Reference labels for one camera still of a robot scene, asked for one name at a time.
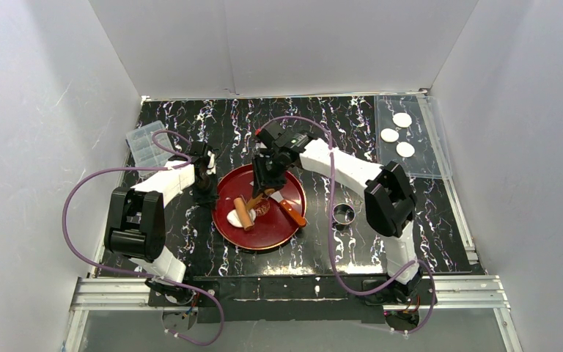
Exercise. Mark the white dough lump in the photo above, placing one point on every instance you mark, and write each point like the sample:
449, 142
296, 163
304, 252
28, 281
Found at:
233, 219

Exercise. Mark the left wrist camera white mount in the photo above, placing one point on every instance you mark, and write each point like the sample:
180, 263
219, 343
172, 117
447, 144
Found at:
211, 166

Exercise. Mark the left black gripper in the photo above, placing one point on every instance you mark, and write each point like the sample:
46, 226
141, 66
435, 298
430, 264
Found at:
204, 185

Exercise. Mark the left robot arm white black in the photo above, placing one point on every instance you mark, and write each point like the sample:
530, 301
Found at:
136, 226

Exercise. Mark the round dumpling wrapper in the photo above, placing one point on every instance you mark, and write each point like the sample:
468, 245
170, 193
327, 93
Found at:
402, 119
405, 149
389, 135

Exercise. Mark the clear acrylic tray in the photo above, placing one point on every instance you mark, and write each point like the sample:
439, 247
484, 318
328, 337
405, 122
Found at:
426, 134

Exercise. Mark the round dumpling wrapper left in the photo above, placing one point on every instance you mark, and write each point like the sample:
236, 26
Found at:
389, 135

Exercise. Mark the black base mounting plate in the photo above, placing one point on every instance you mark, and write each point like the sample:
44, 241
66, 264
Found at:
303, 298

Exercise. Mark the aluminium frame rail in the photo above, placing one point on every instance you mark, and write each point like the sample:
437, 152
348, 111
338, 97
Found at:
130, 294

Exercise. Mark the metal scraper wooden handle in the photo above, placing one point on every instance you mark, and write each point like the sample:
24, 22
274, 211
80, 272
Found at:
293, 215

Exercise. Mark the round dumpling wrapper near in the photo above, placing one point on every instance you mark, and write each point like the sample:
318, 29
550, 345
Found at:
405, 149

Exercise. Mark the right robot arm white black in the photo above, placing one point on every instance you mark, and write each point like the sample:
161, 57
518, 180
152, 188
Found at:
390, 202

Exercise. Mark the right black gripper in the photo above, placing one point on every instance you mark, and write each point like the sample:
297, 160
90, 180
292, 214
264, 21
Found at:
266, 182

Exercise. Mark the round dumpling wrapper far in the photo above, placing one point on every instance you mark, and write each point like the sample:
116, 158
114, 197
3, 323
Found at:
402, 119

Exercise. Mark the wooden double-ended pastry roller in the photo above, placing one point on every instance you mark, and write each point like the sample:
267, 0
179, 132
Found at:
243, 208

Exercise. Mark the clear plastic compartment box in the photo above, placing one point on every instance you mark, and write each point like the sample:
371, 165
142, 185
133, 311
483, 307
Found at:
145, 153

